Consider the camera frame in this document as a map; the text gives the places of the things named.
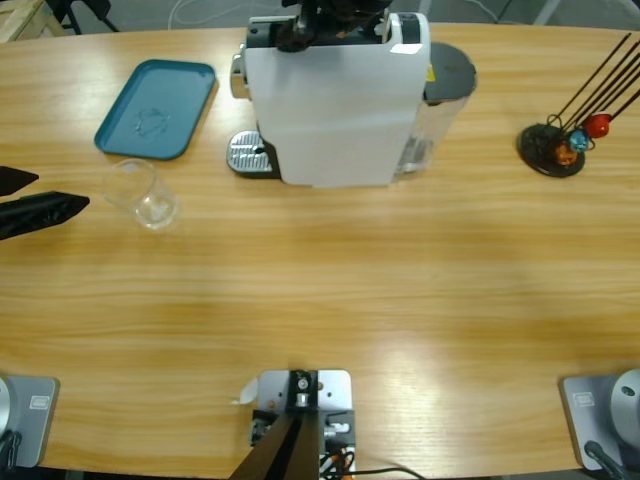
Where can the blue foil coffee capsule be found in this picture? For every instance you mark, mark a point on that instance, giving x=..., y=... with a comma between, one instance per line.
x=579, y=140

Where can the clear water tank dark lid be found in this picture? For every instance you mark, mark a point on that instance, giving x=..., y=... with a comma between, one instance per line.
x=447, y=75

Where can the orange coffee capsule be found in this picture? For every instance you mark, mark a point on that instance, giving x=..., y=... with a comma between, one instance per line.
x=565, y=154

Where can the white paper tag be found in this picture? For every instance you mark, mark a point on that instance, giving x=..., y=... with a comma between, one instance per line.
x=247, y=392

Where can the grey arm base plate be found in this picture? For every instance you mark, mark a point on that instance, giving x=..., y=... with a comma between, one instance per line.
x=30, y=420
x=600, y=415

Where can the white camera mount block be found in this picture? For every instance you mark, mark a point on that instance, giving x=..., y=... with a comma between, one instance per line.
x=335, y=395

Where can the grey metal leg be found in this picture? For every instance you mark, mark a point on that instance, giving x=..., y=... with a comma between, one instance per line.
x=547, y=11

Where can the white capsule coffee machine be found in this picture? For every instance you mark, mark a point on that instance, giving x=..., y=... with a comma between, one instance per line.
x=330, y=115

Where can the teal plastic tray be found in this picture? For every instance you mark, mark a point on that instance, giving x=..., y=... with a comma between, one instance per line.
x=155, y=110

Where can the dark camera post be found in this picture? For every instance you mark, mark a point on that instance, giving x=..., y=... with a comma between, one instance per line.
x=290, y=445

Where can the red coffee capsule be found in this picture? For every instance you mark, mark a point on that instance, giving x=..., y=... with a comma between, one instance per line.
x=596, y=126

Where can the clear glass cup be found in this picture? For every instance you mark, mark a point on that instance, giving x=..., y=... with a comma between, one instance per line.
x=147, y=202

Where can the black chair legs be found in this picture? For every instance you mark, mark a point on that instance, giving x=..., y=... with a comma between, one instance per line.
x=85, y=12

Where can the black capsule holder with rods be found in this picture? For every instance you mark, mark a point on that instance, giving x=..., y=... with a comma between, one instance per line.
x=537, y=145

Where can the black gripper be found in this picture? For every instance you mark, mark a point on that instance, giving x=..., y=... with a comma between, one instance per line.
x=340, y=10

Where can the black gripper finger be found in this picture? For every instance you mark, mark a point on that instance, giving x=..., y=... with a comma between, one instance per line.
x=45, y=212
x=17, y=181

